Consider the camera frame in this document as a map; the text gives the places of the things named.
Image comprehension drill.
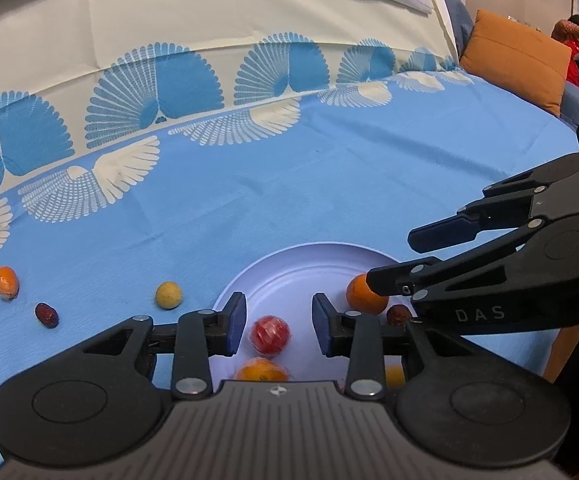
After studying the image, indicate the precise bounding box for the blue printed blanket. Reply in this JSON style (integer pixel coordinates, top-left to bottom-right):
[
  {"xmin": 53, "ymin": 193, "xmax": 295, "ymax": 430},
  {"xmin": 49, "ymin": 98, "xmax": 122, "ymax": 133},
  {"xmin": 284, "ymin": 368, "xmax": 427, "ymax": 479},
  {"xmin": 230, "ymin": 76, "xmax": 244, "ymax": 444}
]
[{"xmin": 0, "ymin": 0, "xmax": 579, "ymax": 480}]

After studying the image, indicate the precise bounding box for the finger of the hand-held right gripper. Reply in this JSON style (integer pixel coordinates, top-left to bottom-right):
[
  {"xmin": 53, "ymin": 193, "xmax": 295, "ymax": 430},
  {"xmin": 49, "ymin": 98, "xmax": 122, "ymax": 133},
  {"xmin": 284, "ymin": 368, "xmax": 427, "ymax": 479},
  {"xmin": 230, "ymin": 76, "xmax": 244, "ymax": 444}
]
[
  {"xmin": 408, "ymin": 152, "xmax": 579, "ymax": 254},
  {"xmin": 366, "ymin": 219, "xmax": 546, "ymax": 302}
]

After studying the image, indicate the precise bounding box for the orange cushion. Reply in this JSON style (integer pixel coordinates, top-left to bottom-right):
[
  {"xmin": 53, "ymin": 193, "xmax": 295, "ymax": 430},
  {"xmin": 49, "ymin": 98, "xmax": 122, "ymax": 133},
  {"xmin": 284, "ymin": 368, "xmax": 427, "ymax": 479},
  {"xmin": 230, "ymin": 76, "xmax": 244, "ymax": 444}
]
[{"xmin": 462, "ymin": 9, "xmax": 573, "ymax": 118}]

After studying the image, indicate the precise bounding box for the light purple plate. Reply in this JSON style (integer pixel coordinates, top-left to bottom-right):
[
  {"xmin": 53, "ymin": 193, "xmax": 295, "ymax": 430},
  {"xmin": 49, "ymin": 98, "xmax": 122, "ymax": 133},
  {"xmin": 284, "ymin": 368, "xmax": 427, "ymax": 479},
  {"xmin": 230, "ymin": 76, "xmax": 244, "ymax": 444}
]
[{"xmin": 210, "ymin": 242, "xmax": 417, "ymax": 391}]

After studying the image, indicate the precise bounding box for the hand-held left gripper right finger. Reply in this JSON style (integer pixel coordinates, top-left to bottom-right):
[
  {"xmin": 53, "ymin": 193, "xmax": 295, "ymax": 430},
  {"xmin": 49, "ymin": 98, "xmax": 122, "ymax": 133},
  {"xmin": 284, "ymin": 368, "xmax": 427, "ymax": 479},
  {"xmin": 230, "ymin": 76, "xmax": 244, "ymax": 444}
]
[{"xmin": 312, "ymin": 292, "xmax": 475, "ymax": 401}]

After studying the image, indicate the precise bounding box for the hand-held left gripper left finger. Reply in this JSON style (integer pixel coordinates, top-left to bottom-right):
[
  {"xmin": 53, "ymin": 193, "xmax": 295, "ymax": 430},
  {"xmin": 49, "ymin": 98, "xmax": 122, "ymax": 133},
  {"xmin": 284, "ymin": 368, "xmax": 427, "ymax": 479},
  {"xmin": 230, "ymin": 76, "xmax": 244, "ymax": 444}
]
[{"xmin": 69, "ymin": 291, "xmax": 247, "ymax": 401}]

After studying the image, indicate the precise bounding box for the small orange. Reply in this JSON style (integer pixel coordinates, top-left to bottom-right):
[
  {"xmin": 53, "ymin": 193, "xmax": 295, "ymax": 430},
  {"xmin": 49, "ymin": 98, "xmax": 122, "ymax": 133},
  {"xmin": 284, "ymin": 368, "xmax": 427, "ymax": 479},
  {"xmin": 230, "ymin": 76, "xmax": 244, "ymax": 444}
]
[{"xmin": 0, "ymin": 266, "xmax": 20, "ymax": 301}]

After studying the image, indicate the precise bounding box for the red plastic-wrapped fruit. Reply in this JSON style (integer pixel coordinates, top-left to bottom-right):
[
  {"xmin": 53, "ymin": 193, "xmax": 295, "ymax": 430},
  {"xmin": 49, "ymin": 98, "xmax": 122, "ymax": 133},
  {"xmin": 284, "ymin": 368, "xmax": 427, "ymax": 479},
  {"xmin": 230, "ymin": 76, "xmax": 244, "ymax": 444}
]
[{"xmin": 249, "ymin": 315, "xmax": 291, "ymax": 356}]

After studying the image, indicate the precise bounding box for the dark red jujube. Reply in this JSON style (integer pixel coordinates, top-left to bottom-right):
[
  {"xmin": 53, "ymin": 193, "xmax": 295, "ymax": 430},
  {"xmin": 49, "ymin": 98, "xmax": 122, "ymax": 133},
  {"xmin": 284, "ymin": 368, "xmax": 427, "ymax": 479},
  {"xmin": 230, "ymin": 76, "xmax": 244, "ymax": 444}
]
[
  {"xmin": 35, "ymin": 302, "xmax": 60, "ymax": 329},
  {"xmin": 387, "ymin": 304, "xmax": 414, "ymax": 327}
]

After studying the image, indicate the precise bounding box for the plastic-wrapped orange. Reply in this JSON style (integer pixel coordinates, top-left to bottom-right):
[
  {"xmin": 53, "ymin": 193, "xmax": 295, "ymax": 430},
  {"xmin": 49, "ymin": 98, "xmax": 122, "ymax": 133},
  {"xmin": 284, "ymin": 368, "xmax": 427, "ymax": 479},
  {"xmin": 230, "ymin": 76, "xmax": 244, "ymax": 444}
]
[{"xmin": 234, "ymin": 357, "xmax": 290, "ymax": 382}]

